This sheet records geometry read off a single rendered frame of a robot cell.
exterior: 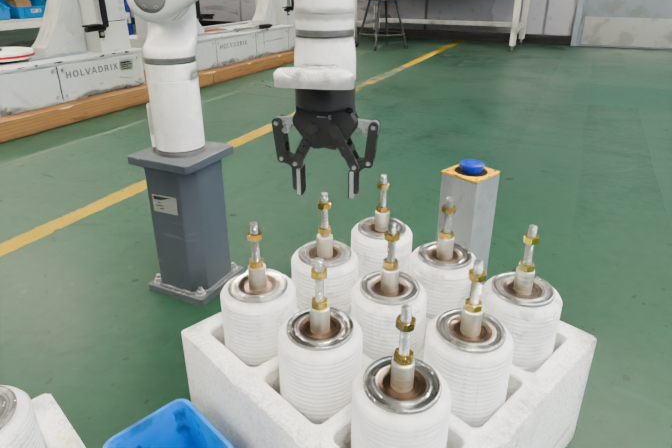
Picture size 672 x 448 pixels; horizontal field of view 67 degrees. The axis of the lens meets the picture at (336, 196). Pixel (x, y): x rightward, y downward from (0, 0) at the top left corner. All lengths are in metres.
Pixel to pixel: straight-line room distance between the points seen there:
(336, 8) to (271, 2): 3.72
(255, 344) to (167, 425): 0.16
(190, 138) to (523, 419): 0.72
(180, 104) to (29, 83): 1.66
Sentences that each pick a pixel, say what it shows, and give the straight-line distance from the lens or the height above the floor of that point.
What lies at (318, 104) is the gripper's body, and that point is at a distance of 0.61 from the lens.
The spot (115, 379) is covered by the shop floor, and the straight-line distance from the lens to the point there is 0.97.
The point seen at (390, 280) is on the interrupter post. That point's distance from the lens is 0.64.
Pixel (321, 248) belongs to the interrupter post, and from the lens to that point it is 0.72.
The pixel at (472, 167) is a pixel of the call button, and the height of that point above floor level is 0.33.
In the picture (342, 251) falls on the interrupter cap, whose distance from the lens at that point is 0.73.
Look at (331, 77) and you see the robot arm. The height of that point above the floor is 0.51.
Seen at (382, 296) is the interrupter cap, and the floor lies 0.25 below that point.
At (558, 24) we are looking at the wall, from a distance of 5.68.
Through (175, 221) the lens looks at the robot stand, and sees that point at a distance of 1.04.
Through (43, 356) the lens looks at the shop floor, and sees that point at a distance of 1.07.
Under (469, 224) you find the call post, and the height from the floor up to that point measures 0.24.
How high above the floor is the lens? 0.61
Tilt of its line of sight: 23 degrees down
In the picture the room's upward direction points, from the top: straight up
